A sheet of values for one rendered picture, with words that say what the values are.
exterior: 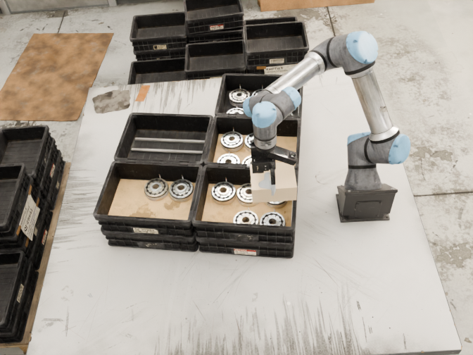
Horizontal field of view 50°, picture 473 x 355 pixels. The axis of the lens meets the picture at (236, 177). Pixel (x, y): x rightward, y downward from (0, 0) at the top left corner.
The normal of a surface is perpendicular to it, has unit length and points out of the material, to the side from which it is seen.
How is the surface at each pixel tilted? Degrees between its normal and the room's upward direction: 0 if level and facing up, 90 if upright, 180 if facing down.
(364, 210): 90
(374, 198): 90
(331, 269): 0
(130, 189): 0
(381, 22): 0
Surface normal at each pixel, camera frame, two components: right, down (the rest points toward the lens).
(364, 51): 0.53, -0.06
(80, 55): -0.07, -0.63
